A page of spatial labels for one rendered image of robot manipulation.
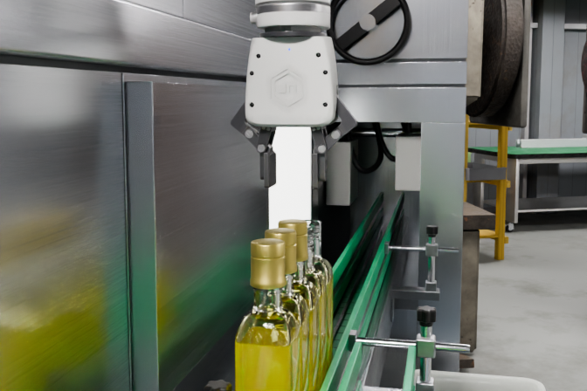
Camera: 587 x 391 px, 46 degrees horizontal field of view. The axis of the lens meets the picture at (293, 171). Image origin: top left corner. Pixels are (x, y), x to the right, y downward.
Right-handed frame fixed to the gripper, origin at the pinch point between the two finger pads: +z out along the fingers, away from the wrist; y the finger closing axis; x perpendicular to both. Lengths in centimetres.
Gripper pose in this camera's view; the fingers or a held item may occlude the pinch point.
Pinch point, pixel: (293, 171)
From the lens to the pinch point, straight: 79.9
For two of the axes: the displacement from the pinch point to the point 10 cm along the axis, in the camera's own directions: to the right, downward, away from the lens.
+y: 9.8, 0.2, -2.1
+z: 0.0, 9.9, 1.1
